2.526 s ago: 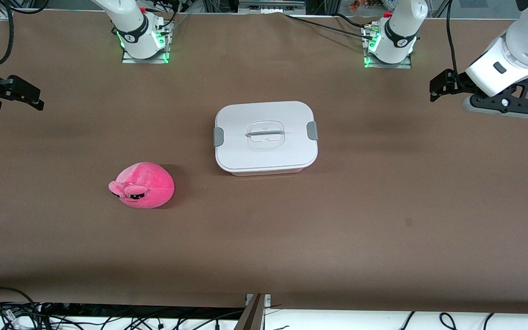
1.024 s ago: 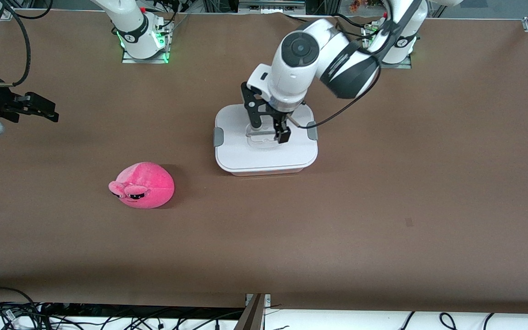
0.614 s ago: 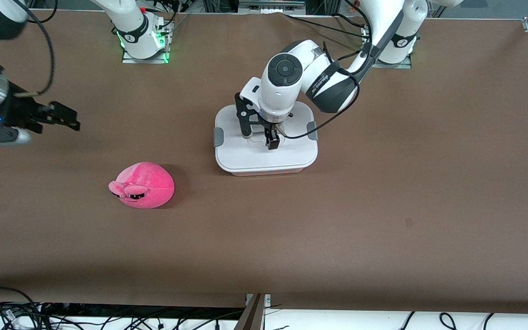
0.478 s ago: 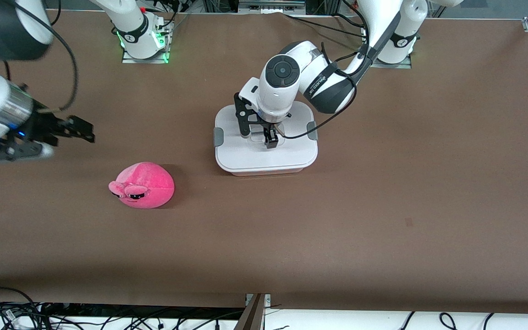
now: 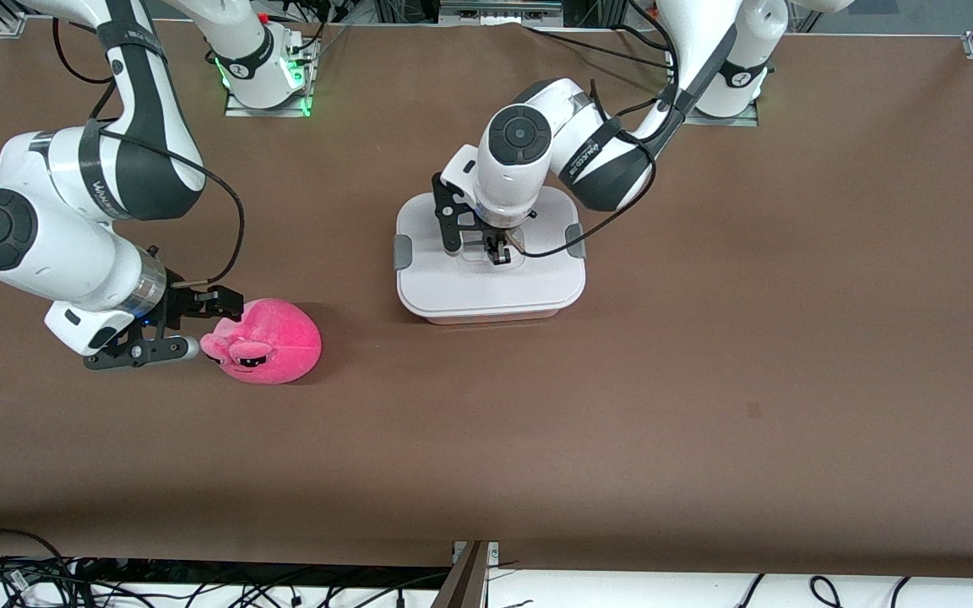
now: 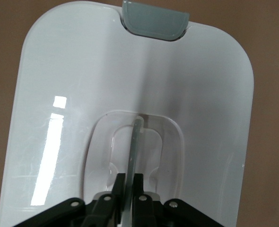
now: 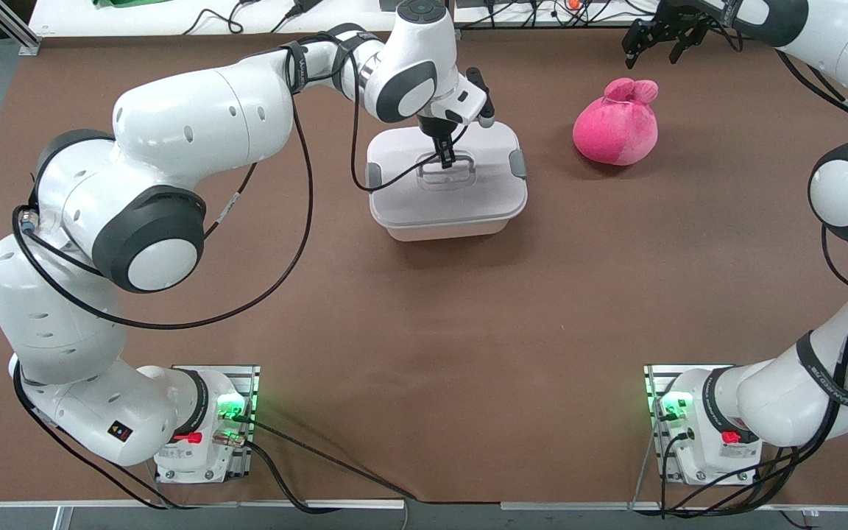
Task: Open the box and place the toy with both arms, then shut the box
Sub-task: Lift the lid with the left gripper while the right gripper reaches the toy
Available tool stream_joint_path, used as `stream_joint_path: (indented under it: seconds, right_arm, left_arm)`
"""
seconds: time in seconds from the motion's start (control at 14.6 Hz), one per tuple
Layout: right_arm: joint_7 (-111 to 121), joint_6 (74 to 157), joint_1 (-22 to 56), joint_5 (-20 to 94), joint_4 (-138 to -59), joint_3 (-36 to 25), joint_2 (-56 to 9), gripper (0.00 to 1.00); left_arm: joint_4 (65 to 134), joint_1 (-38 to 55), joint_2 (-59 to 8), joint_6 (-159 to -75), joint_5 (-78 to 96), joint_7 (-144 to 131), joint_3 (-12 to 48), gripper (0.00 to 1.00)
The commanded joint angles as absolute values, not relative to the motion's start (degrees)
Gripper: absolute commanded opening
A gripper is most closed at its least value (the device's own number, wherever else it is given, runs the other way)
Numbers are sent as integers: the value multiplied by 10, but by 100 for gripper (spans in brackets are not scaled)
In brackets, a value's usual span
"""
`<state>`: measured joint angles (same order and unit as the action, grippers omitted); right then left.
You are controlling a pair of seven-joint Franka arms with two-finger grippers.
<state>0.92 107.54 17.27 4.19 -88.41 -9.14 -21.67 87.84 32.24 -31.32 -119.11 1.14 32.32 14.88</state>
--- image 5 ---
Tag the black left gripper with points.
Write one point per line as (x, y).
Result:
(496, 239)

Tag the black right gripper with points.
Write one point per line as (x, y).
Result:
(182, 301)

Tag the white lidded plastic container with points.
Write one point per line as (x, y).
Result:
(486, 287)

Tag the pink plush toy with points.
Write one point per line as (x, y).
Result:
(279, 338)

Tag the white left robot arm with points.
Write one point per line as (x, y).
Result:
(508, 186)

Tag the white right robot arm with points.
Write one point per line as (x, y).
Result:
(56, 245)

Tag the brown support beam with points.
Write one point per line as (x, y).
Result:
(465, 583)

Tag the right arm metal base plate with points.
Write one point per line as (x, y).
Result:
(271, 110)

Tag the grey metal rack frame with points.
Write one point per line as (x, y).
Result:
(499, 7)

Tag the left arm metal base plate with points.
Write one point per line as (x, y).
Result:
(719, 120)

